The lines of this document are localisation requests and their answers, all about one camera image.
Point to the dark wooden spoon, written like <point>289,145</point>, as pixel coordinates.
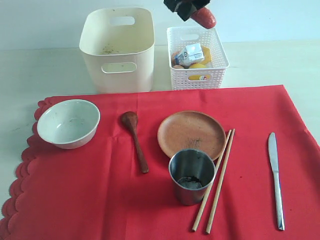
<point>130,120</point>

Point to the stainless steel cup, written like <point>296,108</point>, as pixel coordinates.
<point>192,171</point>

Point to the cream plastic bin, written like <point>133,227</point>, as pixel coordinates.
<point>118,46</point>

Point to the red scalloped tablecloth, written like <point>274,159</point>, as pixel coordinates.
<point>98,192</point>

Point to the fried breaded nugget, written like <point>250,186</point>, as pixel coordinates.
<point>175,54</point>

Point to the white ceramic bowl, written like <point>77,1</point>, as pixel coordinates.
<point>69,124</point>

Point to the yellow cheese wedge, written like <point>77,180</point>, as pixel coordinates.
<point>207,55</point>

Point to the small milk carton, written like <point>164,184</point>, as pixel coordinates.
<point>189,55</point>

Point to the brown wooden plate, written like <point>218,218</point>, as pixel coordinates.
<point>191,130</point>

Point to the yellow lemon with sticker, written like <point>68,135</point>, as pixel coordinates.
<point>197,77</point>

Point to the wooden chopstick right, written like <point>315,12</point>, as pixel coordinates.
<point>220,183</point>

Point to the red toy sausage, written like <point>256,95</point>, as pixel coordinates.
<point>204,18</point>

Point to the white perforated plastic basket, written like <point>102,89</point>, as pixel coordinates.
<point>208,77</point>

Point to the brown egg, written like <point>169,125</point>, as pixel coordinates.
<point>178,67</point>

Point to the stainless steel table knife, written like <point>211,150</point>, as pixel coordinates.
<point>274,163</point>

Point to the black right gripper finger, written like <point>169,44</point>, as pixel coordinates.
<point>172,5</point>
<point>185,8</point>

